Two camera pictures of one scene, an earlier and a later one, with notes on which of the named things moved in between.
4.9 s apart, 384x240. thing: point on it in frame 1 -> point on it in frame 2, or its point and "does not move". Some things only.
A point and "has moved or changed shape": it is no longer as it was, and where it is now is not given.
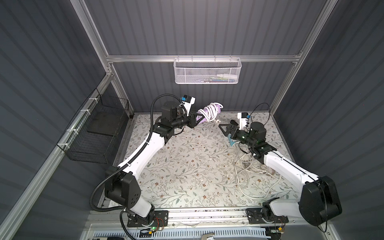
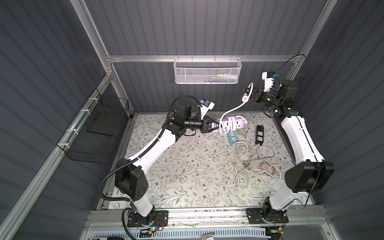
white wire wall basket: [207, 70] does not move
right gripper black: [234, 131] -> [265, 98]
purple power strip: [208, 113] has moved or changed shape
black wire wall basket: [90, 136] does not move
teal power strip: [230, 140] does not move
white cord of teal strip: [256, 183] does not move
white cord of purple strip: [210, 111] -> [228, 123]
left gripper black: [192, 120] -> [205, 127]
